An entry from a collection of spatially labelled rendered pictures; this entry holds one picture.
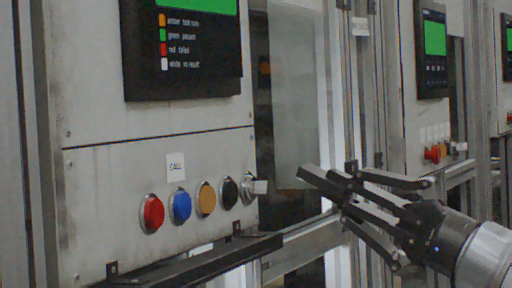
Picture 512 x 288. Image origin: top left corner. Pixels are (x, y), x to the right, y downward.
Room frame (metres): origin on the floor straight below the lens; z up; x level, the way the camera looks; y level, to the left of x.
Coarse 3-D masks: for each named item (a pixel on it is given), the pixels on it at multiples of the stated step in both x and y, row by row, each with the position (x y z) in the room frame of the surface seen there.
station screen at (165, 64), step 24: (168, 24) 0.98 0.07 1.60; (192, 24) 1.03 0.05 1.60; (216, 24) 1.08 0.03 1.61; (240, 24) 1.14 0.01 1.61; (168, 48) 0.98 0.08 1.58; (192, 48) 1.02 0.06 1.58; (216, 48) 1.08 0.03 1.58; (240, 48) 1.14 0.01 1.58; (168, 72) 0.97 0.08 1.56; (192, 72) 1.02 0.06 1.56; (216, 72) 1.07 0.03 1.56; (240, 72) 1.13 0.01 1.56
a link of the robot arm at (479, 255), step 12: (480, 228) 1.14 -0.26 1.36; (492, 228) 1.15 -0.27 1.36; (504, 228) 1.16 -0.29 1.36; (468, 240) 1.15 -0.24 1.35; (480, 240) 1.13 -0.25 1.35; (492, 240) 1.13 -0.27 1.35; (504, 240) 1.13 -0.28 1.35; (468, 252) 1.13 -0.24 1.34; (480, 252) 1.12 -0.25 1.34; (492, 252) 1.12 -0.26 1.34; (504, 252) 1.12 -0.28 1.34; (456, 264) 1.15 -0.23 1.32; (468, 264) 1.13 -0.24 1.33; (480, 264) 1.12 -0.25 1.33; (492, 264) 1.11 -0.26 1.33; (504, 264) 1.11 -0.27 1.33; (456, 276) 1.14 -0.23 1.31; (468, 276) 1.13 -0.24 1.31; (480, 276) 1.12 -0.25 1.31; (492, 276) 1.11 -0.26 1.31; (504, 276) 1.11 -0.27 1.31
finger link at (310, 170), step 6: (300, 168) 1.27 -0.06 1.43; (306, 168) 1.27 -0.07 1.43; (312, 168) 1.27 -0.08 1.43; (318, 168) 1.28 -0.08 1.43; (306, 174) 1.26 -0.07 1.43; (312, 174) 1.26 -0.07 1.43; (318, 174) 1.26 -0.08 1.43; (324, 174) 1.27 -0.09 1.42; (318, 180) 1.26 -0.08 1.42; (324, 180) 1.25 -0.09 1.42; (330, 180) 1.25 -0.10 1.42; (330, 186) 1.25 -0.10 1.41; (336, 186) 1.24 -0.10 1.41; (342, 186) 1.24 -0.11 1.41; (342, 192) 1.24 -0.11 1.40
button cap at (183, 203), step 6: (180, 192) 1.02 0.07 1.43; (186, 192) 1.02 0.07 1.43; (180, 198) 1.01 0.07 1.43; (186, 198) 1.02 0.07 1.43; (174, 204) 1.01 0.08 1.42; (180, 204) 1.01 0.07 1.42; (186, 204) 1.02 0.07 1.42; (174, 210) 1.01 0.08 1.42; (180, 210) 1.01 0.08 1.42; (186, 210) 1.02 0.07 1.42; (180, 216) 1.01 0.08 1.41; (186, 216) 1.02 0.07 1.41
